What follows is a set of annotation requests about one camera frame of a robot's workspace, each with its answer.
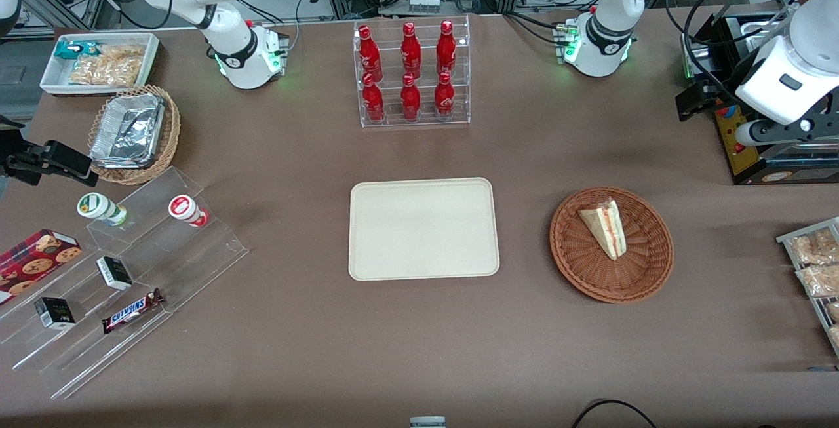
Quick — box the aluminium foil container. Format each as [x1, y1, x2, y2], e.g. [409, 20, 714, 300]
[89, 92, 166, 168]

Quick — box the beige rectangular serving tray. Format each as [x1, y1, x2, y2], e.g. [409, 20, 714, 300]
[347, 177, 501, 282]

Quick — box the red cookie box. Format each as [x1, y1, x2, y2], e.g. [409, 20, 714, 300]
[0, 228, 83, 305]

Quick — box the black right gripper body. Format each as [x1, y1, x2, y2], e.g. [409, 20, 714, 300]
[0, 115, 28, 155]

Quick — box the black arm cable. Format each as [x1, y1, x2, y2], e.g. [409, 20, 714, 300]
[665, 0, 807, 98]

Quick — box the clear acrylic bottle rack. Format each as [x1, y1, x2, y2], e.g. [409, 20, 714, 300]
[353, 14, 472, 129]

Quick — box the green lid yogurt cup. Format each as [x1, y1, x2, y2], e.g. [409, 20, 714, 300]
[76, 191, 129, 227]

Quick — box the teal snack packet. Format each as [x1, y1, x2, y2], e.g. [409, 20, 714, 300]
[53, 41, 100, 60]

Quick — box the small black white carton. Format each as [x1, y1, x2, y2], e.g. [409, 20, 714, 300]
[96, 256, 134, 292]

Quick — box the round brown wicker basket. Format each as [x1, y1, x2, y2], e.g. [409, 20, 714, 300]
[549, 185, 675, 305]

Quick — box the Snickers chocolate bar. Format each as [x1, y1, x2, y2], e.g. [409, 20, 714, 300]
[101, 288, 165, 335]

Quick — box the clear acrylic stepped shelf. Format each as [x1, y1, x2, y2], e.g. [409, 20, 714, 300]
[84, 165, 250, 315]
[0, 244, 175, 402]

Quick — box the steel food pan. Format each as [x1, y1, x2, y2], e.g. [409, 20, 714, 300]
[726, 14, 799, 58]

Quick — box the triangle sandwich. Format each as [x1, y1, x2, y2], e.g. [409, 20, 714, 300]
[577, 197, 628, 262]

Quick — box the black cable loop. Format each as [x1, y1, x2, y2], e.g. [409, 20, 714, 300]
[570, 399, 660, 428]

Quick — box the black hot food display machine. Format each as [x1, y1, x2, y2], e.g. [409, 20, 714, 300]
[680, 0, 839, 187]

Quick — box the white rectangular plastic bin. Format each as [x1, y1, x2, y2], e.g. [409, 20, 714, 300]
[39, 32, 161, 97]

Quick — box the grey wire rack tray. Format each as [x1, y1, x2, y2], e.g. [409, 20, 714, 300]
[776, 216, 839, 358]

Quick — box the clear bag of crackers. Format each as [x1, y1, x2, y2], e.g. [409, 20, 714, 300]
[68, 44, 146, 87]

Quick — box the red cola bottle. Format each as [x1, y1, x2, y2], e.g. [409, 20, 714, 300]
[436, 20, 457, 76]
[361, 73, 385, 123]
[357, 24, 383, 83]
[400, 22, 423, 79]
[434, 71, 456, 119]
[400, 73, 421, 121]

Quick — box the red lid yogurt cup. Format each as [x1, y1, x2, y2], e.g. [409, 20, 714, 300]
[167, 194, 211, 229]

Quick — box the oval light wicker basket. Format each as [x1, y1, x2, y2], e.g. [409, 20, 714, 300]
[87, 84, 182, 185]

